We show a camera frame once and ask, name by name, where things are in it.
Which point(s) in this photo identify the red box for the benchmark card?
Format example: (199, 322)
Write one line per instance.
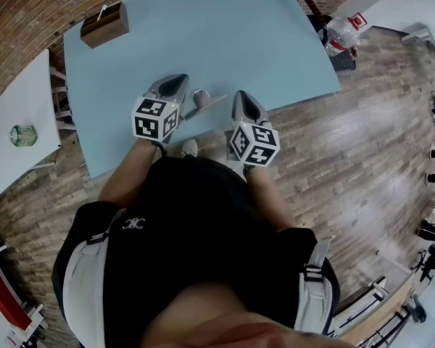
(3, 296)

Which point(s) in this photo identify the person's left shoe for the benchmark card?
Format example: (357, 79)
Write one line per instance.
(189, 148)

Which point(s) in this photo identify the person's left forearm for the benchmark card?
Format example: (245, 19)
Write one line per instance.
(127, 180)

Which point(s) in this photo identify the person's right forearm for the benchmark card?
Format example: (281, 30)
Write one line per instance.
(272, 201)

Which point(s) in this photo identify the light blue table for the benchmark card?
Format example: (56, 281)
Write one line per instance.
(221, 31)

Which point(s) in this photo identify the person's black t-shirt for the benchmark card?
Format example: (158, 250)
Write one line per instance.
(203, 238)

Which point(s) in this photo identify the black office chair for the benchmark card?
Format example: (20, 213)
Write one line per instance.
(433, 261)

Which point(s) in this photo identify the clear water bottle red label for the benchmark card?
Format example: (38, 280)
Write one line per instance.
(342, 35)

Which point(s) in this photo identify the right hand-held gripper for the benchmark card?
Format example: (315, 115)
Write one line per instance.
(255, 145)

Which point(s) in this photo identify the white desk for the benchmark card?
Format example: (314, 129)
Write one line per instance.
(429, 31)

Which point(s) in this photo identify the glass jar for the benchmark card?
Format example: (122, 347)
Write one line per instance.
(23, 135)

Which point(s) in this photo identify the wooden table white frame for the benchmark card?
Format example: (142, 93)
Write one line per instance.
(380, 310)

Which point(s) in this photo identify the brown wooden box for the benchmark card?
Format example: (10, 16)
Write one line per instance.
(107, 27)

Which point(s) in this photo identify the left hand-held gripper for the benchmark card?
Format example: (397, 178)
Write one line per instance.
(154, 122)

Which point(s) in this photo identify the person's neck and chin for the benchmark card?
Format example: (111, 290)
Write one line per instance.
(232, 323)

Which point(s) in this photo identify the white stick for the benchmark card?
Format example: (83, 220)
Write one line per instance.
(102, 13)

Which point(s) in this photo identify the black dotted mat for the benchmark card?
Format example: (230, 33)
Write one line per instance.
(343, 64)

